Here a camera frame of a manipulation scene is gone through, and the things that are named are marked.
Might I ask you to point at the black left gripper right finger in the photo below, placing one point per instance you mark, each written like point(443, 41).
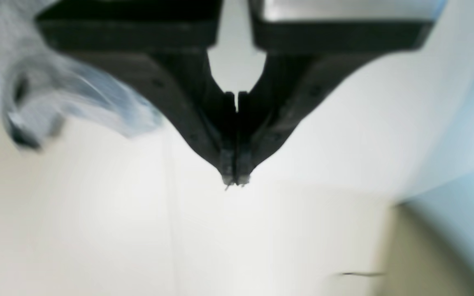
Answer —
point(311, 47)

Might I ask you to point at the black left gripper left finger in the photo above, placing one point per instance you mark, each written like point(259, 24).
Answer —
point(160, 49)

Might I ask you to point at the grey T-shirt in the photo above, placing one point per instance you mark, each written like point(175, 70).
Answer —
point(39, 88)

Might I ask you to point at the white cable grommet plate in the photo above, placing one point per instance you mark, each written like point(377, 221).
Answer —
point(363, 274)

